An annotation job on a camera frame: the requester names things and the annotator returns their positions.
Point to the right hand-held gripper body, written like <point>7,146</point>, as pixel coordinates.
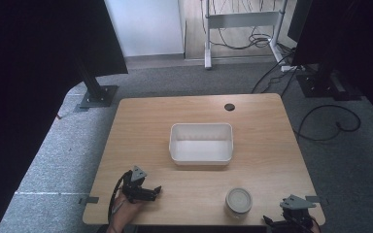
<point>296,208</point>

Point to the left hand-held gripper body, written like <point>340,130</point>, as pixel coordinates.
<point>135,182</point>

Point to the person's right hand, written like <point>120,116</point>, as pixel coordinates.
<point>314,228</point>

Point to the round metal can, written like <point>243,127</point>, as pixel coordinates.
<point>238,201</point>

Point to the white plastic bin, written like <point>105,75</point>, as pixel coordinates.
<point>200,152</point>

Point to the black metal stand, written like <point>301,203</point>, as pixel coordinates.
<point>94,90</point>
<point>323,82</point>

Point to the white power strip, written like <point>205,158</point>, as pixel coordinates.
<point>288,68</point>

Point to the black curtain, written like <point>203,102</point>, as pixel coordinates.
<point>35,64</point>
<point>353,39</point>

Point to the grey table edge bracket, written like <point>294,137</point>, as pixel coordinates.
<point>89,200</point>
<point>317,199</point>

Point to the white desk frame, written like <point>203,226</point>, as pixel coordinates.
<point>243,19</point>

